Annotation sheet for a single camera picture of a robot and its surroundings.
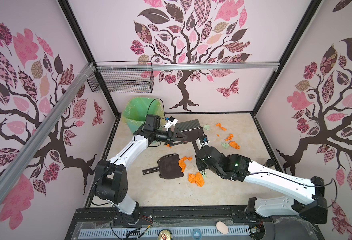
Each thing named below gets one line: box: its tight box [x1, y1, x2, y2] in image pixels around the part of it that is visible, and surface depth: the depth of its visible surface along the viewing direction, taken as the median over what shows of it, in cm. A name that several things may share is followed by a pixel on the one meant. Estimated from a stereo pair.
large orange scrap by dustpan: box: [178, 156, 193, 173], surface depth 93 cm
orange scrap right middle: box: [224, 133, 241, 150], surface depth 102 cm
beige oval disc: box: [216, 221, 229, 235], surface depth 71 cm
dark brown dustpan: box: [142, 153, 184, 180], surface depth 92 cm
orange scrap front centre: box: [187, 171, 205, 187], surface depth 87 cm
